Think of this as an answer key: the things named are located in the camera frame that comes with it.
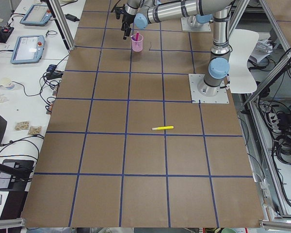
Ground snack bag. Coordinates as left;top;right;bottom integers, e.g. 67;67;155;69
28;126;42;135
14;121;30;131

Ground aluminium frame post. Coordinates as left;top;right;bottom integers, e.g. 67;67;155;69
47;0;75;51

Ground blue teach pendant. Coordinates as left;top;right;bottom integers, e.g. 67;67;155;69
10;35;45;65
20;4;52;26

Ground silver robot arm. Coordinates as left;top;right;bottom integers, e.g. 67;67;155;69
187;14;212;28
112;0;234;97

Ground black monitor stand base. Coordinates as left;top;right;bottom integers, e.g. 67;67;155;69
0;159;34;191

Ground small blue black adapter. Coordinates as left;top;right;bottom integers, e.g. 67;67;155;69
47;64;57;72

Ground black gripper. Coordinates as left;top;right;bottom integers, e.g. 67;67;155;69
121;13;135;40

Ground pink mesh cup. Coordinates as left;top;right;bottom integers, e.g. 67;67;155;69
131;34;144;52

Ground white plastic chair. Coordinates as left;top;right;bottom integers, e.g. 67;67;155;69
229;29;259;94

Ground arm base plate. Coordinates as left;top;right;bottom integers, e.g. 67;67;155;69
189;74;229;104
181;15;212;33

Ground near blue teach pendant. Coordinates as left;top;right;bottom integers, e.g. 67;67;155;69
10;35;45;65

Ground black power adapter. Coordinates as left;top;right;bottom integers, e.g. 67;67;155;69
65;14;80;22

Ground far blue teach pendant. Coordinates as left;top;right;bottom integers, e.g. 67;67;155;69
20;4;52;26

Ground yellow pen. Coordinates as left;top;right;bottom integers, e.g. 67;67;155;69
152;126;174;131

